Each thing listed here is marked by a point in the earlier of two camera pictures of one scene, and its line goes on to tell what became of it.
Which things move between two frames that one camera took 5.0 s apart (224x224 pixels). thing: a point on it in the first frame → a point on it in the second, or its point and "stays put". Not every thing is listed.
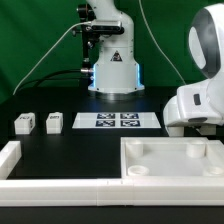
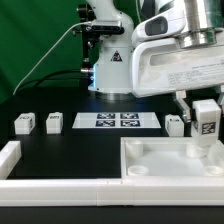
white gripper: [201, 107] → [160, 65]
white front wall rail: [170, 191] stays put
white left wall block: [10, 155] stays put
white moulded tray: [171, 157] stays put
